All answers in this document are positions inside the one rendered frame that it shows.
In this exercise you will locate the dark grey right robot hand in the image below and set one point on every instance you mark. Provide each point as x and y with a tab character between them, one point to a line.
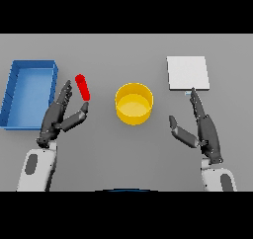
207	131

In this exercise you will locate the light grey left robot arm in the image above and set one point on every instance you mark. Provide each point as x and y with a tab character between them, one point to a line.
37	169

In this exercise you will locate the pale square measuring scale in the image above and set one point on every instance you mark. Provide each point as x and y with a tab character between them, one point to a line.
187	72

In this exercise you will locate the red beaker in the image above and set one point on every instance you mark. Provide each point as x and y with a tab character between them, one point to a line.
82	87

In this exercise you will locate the blue tray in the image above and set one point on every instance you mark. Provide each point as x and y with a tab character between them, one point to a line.
29	93

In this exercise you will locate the yellow bowl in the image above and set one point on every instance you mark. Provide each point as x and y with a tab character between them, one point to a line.
134	104

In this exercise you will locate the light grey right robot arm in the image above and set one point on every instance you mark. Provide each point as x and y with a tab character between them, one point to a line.
217	178

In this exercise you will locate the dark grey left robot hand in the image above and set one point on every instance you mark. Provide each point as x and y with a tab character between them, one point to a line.
52	118

